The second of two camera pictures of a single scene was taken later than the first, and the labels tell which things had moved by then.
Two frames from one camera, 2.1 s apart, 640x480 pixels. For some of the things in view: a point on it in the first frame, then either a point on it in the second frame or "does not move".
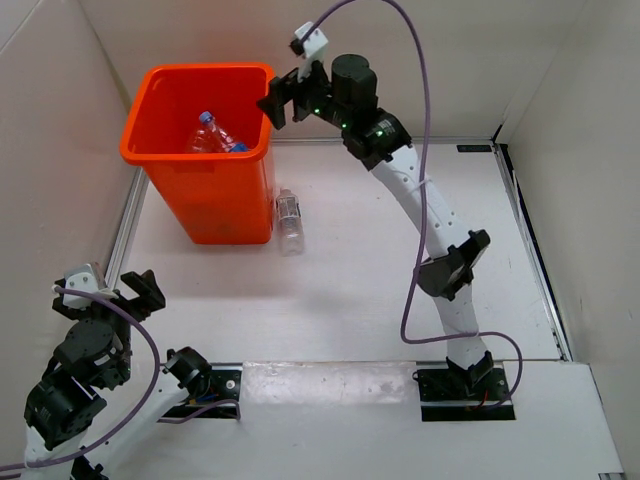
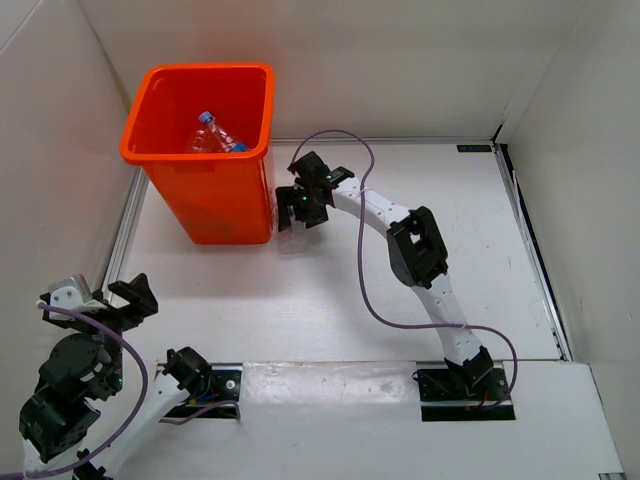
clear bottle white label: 291,233 does not move
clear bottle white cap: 200,143 does not move
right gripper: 293,86 to 290,195
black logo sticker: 474,148 does not move
